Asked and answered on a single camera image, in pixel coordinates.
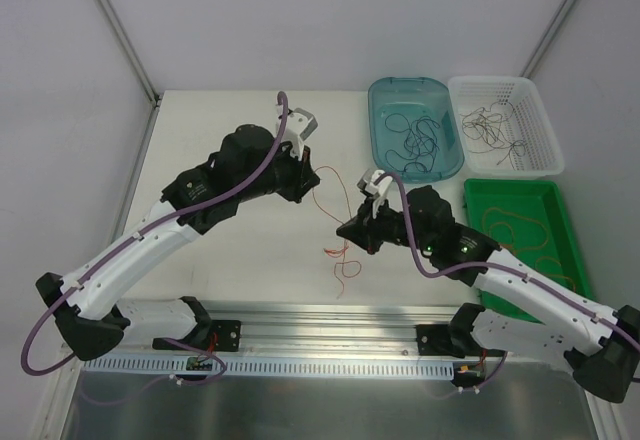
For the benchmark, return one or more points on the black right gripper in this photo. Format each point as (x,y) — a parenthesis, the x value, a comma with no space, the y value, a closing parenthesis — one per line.
(371,227)

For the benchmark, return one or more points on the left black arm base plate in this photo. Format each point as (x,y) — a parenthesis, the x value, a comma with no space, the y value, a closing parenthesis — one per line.
(215,336)

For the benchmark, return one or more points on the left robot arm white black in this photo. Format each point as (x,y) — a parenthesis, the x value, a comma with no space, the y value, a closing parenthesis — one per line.
(87,304)

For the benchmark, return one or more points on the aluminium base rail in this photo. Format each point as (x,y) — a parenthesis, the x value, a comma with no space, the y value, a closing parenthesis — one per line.
(325,327)

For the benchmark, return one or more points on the dark wire pulled from tangle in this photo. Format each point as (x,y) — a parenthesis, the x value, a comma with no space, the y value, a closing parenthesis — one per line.
(488,124)

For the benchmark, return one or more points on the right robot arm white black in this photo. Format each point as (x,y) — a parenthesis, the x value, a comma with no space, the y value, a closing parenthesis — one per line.
(597,344)

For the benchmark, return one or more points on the right aluminium frame post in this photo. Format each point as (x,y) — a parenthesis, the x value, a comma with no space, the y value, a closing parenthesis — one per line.
(550,34)

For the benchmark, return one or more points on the left aluminium frame post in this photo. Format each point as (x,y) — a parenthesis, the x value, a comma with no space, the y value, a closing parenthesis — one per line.
(127,48)

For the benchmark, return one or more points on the white perforated plastic basket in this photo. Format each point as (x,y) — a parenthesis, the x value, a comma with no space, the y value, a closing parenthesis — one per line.
(534,151)

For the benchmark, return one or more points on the teal transparent plastic bin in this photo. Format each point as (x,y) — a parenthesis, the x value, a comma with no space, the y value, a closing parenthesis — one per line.
(412,129)

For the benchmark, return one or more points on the aluminium frame post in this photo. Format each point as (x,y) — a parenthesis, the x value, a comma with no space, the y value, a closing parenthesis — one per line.
(550,34)
(127,48)

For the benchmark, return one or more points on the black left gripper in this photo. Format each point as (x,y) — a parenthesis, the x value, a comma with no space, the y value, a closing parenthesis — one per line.
(302,175)

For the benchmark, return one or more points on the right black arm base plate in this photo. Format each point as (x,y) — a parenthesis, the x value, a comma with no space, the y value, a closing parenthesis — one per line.
(444,340)

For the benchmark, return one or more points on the green plastic tray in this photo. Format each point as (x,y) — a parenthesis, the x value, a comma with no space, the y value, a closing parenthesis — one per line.
(529,218)

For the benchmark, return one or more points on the white slotted cable duct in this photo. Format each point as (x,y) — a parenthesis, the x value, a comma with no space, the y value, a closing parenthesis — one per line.
(189,365)

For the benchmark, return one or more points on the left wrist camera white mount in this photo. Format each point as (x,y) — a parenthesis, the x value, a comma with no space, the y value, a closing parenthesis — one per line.
(300,125)

